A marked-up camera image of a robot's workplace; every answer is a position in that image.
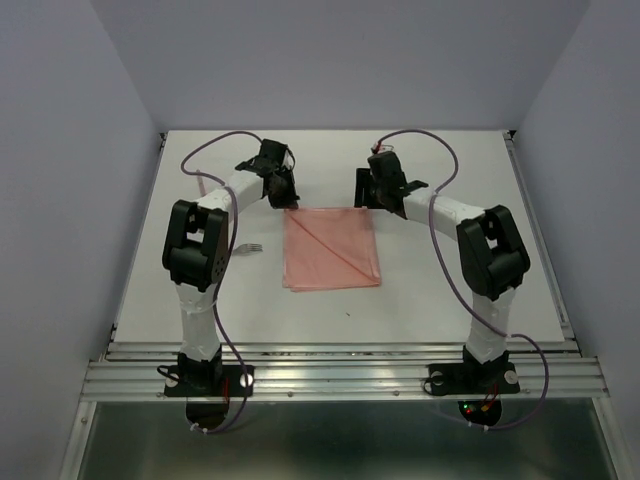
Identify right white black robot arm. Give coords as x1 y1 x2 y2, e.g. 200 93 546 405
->
354 151 531 390

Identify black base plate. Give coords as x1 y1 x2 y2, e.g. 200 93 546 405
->
422 362 521 397
156 364 255 398

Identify aluminium rail frame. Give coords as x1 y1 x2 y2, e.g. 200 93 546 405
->
62 130 635 479

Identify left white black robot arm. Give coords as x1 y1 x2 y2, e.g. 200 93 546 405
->
162 139 299 394

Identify pink cloth napkin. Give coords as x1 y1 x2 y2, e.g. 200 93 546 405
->
283 208 382 292

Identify pink handled fork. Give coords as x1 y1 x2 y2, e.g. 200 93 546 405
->
232 243 263 255

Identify pink handled knife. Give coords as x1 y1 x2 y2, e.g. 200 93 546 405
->
196 170 207 197

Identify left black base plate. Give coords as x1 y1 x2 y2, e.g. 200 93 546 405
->
156 364 255 398

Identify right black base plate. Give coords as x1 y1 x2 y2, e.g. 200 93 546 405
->
422 362 521 397

